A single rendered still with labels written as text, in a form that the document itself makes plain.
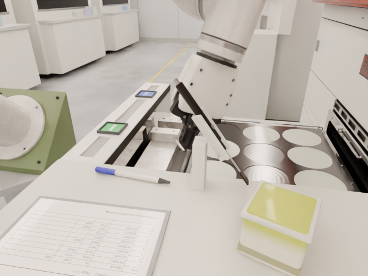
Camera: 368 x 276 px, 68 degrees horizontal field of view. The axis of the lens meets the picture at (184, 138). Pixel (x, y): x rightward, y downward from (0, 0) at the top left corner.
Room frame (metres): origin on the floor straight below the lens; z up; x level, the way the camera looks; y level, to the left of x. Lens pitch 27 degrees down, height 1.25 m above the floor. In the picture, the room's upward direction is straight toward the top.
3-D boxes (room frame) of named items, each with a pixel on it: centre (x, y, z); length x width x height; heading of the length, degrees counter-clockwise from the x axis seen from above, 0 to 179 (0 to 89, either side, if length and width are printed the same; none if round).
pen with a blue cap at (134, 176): (0.39, 0.09, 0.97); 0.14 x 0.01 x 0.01; 73
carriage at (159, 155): (0.62, 0.07, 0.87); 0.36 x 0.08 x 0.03; 169
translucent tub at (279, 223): (0.25, -0.11, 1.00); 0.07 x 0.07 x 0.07; 59
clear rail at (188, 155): (0.62, -0.02, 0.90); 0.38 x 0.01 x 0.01; 169
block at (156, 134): (0.70, 0.05, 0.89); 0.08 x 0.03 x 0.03; 79
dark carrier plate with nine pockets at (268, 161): (0.59, -0.20, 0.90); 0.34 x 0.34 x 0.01; 79
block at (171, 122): (0.78, 0.04, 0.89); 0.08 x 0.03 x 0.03; 79
